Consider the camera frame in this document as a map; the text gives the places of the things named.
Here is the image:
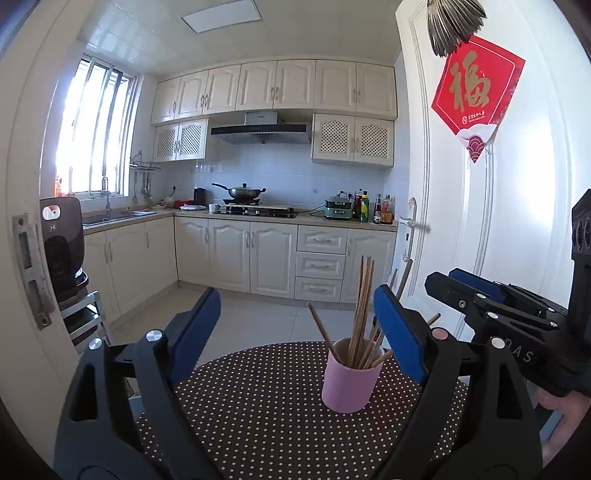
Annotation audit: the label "white door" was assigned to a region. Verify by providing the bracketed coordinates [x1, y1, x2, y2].
[394, 0, 591, 344]

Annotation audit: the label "cream kitchen cabinets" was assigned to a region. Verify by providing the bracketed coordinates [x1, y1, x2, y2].
[83, 215, 398, 324]
[150, 60, 398, 126]

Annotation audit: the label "hanging feather decoration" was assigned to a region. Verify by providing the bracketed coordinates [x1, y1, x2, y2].
[426, 0, 487, 57]

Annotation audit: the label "cream upper kitchen cabinets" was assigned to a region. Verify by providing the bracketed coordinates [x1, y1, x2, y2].
[150, 60, 398, 126]

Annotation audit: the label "red diamond door poster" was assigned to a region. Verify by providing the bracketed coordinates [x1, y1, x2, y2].
[431, 36, 526, 165]

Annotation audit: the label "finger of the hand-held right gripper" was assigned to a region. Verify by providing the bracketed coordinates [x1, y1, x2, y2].
[425, 271, 591, 398]
[449, 268, 570, 324]

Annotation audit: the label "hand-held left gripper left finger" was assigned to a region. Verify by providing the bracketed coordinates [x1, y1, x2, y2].
[53, 287, 222, 480]

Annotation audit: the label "metal door strike plate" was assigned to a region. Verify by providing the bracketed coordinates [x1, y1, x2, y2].
[13, 213, 53, 330]

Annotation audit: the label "bunch of wooden chopsticks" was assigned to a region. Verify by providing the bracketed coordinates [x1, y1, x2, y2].
[307, 256, 441, 370]

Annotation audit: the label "black wok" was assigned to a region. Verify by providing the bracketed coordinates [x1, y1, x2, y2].
[212, 182, 267, 202]

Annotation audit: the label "range hood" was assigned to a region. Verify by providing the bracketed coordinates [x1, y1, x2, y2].
[211, 111, 311, 145]

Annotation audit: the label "brown polka-dot tablecloth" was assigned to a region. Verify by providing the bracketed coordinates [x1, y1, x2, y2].
[134, 342, 469, 480]

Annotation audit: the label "cream lower kitchen cabinets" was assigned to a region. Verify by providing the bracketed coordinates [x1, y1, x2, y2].
[83, 215, 398, 324]

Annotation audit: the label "gas stove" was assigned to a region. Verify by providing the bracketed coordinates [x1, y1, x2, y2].
[222, 199, 297, 219]

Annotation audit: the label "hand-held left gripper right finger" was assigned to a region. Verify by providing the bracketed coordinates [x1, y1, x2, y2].
[372, 285, 543, 480]

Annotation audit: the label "silver door handle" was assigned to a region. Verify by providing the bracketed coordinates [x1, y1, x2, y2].
[399, 197, 433, 265]

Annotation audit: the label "wide lattice-door wall cabinet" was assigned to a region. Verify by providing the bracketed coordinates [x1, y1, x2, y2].
[311, 113, 396, 167]

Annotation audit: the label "green electric cooker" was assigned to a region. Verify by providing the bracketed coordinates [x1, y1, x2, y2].
[323, 196, 356, 221]

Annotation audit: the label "ceiling light panel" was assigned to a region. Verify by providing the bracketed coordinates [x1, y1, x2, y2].
[180, 0, 263, 34]

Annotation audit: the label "black countertop appliance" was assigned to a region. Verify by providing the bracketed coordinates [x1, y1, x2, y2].
[39, 196, 86, 283]

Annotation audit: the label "narrow lattice-door wall cabinet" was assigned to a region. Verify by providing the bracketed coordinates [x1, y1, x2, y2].
[152, 119, 209, 162]

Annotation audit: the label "steel kitchen sink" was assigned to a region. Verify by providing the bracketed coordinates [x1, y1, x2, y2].
[83, 210, 158, 227]

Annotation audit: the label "person's right hand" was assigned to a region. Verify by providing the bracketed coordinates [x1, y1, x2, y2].
[536, 387, 591, 417]

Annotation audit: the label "metal storage rack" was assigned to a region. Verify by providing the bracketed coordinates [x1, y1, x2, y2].
[55, 272, 112, 357]

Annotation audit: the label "hanging utensil rack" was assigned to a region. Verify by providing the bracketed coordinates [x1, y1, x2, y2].
[128, 150, 163, 204]

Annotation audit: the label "window with bars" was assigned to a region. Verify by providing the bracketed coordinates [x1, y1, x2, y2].
[54, 53, 139, 200]

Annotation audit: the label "pink cup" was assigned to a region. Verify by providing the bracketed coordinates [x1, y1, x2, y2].
[321, 337, 385, 415]

